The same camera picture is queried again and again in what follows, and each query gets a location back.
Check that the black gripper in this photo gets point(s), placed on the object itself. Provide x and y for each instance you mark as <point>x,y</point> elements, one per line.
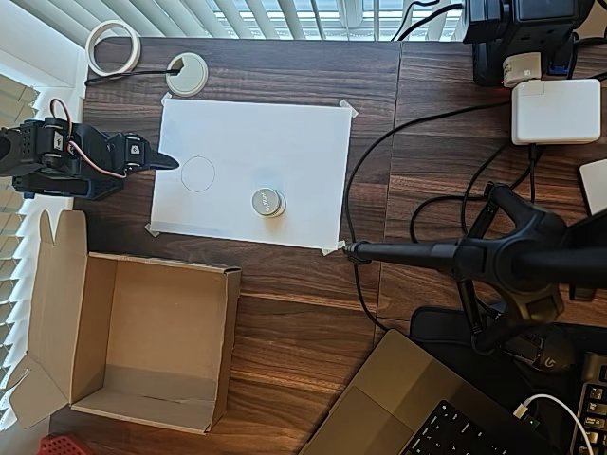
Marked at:
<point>136,154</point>

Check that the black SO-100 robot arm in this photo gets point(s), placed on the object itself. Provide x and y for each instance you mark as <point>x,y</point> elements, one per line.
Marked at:
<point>23,142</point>

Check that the open cardboard box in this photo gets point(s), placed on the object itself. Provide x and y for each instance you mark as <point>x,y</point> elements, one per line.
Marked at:
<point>156,327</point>

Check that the masking tape piece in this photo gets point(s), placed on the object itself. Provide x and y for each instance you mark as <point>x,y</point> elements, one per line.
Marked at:
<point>350,108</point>
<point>167,98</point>
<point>332,249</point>
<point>151,231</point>

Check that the white round desk grommet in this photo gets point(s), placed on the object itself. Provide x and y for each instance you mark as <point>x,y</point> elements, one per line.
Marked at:
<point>192,80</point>

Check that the white paper sheet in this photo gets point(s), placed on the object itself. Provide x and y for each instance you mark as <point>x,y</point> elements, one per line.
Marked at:
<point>265,142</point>

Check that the masking tape roll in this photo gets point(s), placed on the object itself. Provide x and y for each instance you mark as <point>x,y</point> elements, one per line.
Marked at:
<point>90,52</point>

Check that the white vertical blinds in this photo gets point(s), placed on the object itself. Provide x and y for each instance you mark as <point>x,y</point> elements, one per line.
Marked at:
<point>284,19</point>
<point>19,265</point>

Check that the red perforated base block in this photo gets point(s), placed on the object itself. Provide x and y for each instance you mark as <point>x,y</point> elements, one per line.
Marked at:
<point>59,445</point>

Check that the black desk mat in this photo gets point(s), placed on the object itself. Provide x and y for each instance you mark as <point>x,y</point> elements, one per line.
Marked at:
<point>436,327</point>

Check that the grey laptop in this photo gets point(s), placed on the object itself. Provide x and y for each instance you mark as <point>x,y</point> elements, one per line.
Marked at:
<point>393,403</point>

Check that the small white plug adapter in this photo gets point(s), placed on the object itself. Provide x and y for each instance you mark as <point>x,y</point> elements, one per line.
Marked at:
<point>521,68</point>

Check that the black power strip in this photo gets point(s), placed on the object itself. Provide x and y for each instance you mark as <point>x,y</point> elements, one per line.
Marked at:
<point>512,19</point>

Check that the white laptop power adapter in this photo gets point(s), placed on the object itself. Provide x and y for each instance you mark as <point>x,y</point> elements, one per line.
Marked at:
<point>555,111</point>

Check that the blue plug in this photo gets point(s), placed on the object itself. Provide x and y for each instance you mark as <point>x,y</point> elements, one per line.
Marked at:
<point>558,66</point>

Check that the white flat device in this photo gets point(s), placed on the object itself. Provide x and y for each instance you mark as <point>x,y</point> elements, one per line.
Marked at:
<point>595,187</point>

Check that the black Logitech mouse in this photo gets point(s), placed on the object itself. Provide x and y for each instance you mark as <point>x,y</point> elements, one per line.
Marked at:
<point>552,360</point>

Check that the black keyboard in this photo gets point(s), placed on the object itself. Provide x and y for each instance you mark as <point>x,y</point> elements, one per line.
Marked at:
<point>593,407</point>

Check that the black camera tripod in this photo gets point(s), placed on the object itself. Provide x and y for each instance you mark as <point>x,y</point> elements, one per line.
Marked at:
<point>512,265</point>

